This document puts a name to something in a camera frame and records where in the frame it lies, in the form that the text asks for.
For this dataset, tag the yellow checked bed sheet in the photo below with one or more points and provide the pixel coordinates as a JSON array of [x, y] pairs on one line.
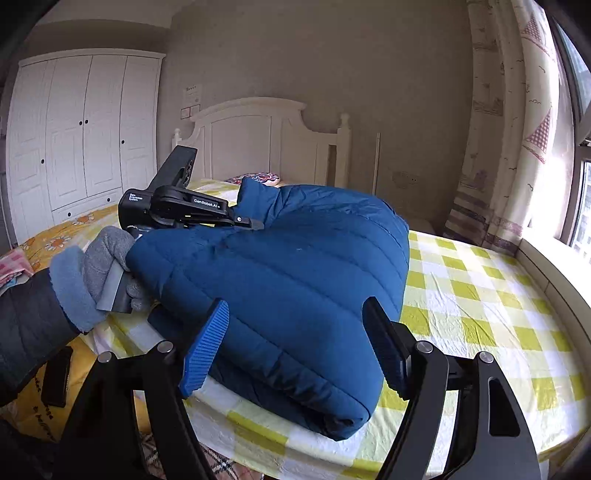
[[463, 299]]

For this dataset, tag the white wooden headboard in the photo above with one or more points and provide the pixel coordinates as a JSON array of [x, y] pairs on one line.
[[266, 134]]

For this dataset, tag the blue puffer jacket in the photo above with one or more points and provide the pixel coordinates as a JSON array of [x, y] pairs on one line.
[[295, 290]]

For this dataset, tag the floral patterned pillow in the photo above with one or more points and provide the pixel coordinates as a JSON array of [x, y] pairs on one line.
[[265, 178]]

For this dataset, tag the window with dark frame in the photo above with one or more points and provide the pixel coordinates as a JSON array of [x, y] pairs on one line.
[[573, 41]]

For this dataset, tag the white bedside table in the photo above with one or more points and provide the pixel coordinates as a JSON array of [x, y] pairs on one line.
[[421, 225]]

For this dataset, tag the white desk lamp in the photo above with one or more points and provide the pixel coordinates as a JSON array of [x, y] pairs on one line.
[[377, 158]]

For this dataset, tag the wall power socket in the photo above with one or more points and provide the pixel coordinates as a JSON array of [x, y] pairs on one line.
[[404, 180]]

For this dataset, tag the patterned striped curtain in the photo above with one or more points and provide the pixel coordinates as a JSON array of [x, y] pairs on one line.
[[519, 161]]

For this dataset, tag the grey gloved left hand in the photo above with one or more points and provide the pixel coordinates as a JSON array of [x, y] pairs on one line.
[[111, 245]]

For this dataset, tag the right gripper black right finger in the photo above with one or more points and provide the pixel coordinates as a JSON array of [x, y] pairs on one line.
[[390, 342]]

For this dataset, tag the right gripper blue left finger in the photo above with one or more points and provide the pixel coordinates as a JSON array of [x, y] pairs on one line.
[[200, 353]]

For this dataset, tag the black jacket left forearm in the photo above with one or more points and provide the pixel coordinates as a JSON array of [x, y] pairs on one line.
[[37, 322]]

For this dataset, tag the white wardrobe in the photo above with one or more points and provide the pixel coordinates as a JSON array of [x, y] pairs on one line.
[[81, 131]]

